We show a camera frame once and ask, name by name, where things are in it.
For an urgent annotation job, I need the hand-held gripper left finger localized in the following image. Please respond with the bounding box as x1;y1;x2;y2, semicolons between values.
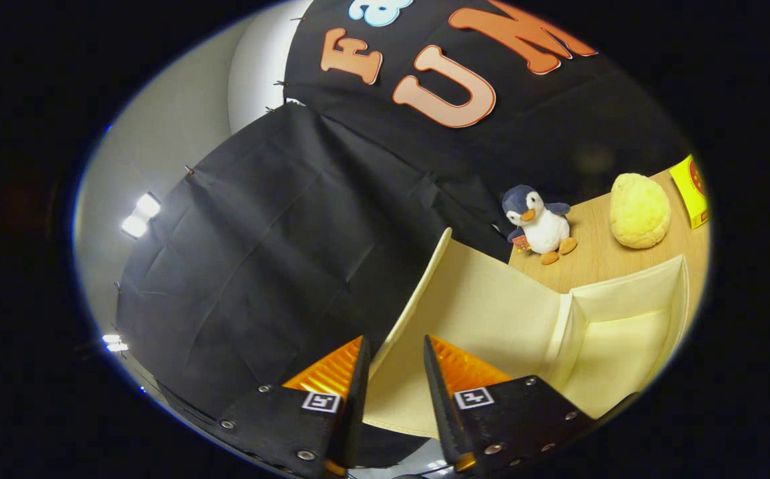
215;335;372;479

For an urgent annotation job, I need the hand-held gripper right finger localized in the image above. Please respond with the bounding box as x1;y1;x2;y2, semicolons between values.
423;335;597;476

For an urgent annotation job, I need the penguin plush toy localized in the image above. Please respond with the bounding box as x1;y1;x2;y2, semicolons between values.
501;184;578;266

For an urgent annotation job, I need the yellow plush ball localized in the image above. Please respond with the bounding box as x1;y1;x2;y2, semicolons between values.
609;173;672;250

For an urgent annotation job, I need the yellow book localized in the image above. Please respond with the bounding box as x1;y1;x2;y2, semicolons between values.
668;154;711;230

